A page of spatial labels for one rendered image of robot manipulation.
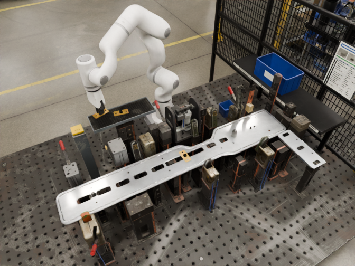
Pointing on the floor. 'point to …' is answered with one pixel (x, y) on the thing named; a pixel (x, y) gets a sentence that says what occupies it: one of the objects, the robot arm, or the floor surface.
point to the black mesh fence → (286, 53)
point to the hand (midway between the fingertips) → (100, 110)
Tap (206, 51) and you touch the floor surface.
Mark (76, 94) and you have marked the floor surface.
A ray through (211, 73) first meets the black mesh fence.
